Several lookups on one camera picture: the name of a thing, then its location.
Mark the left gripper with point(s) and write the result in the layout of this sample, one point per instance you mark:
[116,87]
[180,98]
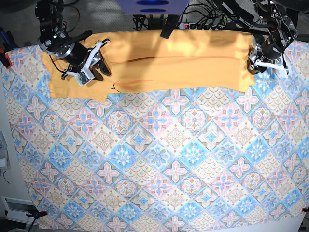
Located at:
[265,52]

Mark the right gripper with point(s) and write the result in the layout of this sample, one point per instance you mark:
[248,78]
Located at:
[76,56]

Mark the yellow T-shirt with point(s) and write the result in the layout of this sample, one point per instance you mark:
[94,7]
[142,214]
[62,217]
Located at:
[142,61]

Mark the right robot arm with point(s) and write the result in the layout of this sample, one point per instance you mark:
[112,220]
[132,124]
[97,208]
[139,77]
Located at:
[56,42]

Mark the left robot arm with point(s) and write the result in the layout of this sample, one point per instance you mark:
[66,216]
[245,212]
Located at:
[278,23]

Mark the white power strip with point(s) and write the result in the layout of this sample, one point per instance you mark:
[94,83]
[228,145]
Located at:
[202,26]

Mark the red clamp left upper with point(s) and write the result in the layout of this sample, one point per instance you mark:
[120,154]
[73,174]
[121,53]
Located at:
[4,58]

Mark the patterned blue tablecloth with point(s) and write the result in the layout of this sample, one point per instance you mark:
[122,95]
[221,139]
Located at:
[189,159]

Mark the white box left lower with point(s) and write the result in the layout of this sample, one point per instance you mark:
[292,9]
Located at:
[17,209]

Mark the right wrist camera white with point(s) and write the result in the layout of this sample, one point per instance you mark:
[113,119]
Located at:
[84,77]

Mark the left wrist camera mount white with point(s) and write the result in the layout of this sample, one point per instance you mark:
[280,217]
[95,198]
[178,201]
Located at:
[282,68]

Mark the grey camera mount plate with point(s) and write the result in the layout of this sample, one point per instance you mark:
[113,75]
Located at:
[138,7]

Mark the black mount post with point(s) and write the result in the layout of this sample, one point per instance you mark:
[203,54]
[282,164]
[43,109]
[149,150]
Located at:
[169,26]

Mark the blue handled tool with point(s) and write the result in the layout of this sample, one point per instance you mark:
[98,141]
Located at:
[8,38]

